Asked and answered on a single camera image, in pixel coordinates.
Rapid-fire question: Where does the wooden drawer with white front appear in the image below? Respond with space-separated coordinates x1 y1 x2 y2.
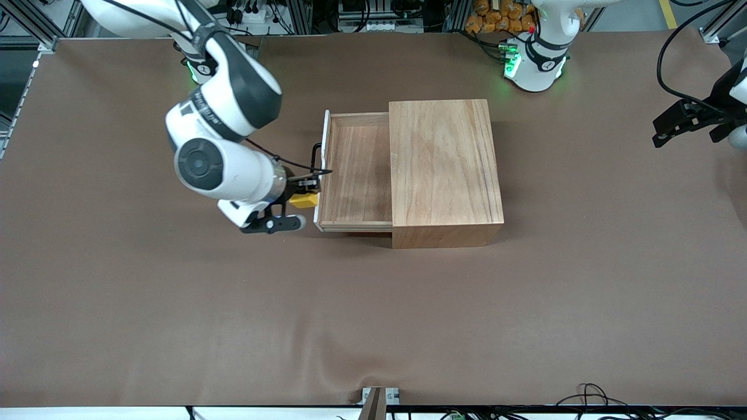
314 109 393 233

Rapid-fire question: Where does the light wooden drawer cabinet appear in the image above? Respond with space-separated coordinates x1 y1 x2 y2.
389 99 506 250

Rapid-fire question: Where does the brown table cover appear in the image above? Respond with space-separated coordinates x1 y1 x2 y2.
0 26 747 408

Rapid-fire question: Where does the white power strip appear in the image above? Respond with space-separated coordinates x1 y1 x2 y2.
225 0 275 24

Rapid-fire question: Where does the orange objects pile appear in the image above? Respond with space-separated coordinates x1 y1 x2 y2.
465 0 540 34

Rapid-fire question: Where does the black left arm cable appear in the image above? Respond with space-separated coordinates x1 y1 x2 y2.
656 0 737 109

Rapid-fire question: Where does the aluminium frame post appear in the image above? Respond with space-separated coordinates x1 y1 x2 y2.
700 0 747 46
0 0 59 54

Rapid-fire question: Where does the metal table clamp bracket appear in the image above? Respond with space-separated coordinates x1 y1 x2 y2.
357 386 401 420

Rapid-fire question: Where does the aluminium side rail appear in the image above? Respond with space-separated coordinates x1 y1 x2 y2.
0 55 39 161

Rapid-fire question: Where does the black cable bundle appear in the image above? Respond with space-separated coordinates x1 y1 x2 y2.
554 382 747 420

